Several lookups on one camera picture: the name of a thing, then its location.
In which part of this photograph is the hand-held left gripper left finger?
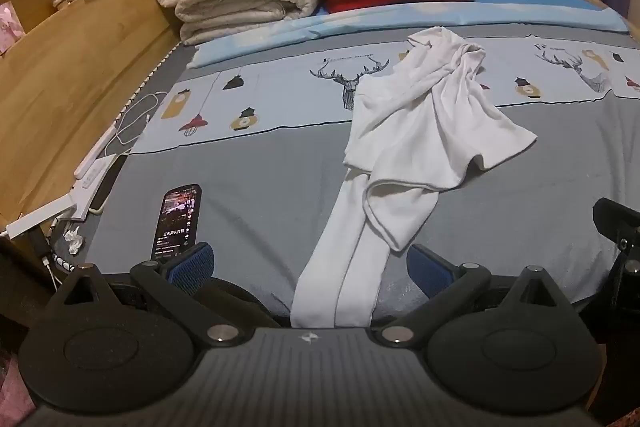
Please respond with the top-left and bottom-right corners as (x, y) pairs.
(50, 242), (246, 349)

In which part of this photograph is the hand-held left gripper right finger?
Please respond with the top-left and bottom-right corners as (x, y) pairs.
(374, 245), (571, 348)

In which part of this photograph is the white cotton garment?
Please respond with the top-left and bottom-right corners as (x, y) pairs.
(290, 27), (538, 329)

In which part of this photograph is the black smartphone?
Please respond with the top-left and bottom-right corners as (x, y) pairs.
(151, 183), (203, 264)

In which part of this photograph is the crumpled white tissue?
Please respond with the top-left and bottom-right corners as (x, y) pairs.
(62, 229), (86, 255)

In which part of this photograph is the wooden bed headboard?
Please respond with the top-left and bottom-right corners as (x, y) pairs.
(0, 0), (181, 233)

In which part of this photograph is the light blue cloud-print sheet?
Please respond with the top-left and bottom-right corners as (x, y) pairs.
(187, 0), (630, 68)

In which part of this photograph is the pink gift bag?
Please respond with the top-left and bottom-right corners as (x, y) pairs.
(0, 2), (25, 55)

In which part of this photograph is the white charging cable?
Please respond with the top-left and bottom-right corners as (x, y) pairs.
(102, 91), (168, 158)

